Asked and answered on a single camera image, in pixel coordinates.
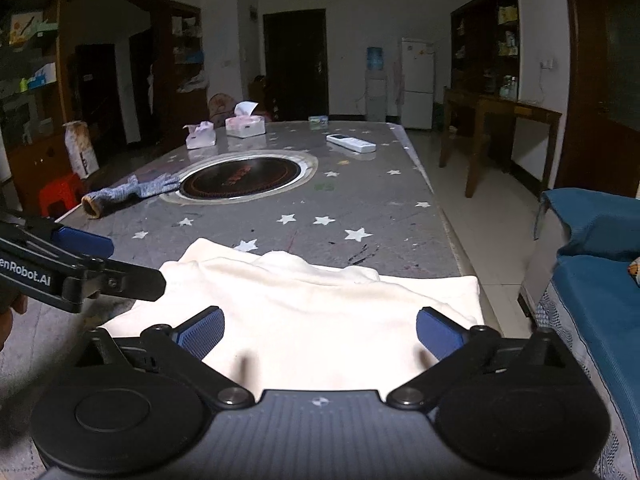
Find small pink tissue pack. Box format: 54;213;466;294
184;122;217;150

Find dark wooden display cabinet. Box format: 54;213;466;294
1;0;208;212

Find water dispenser with blue bottle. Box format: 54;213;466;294
364;47;387;122

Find white remote control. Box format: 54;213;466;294
326;133;376;154

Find white refrigerator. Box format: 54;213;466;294
399;39;435;130

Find person's left hand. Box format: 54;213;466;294
0;295;28;349

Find grey star pattern tablecloth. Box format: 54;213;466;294
0;119;501;480

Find small green packet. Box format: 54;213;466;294
308;115;329;130

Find round black induction cooktop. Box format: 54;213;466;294
180;156;303;200

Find round patterned fan heater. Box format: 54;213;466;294
207;92;238;128

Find blue grey knitted sock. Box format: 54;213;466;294
81;174;180;219

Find white paper bag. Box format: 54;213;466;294
64;120;100;179

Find dark wooden shelf cabinet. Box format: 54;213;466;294
450;0;521;98

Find cream white sweatshirt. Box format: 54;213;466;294
104;238;484;396

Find red plastic stool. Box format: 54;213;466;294
38;174;85;218

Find dark wooden side table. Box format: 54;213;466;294
438;88;562;198

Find blue sofa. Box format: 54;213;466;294
521;188;639;479

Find pink tissue box with tissue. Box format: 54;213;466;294
226;101;266;139

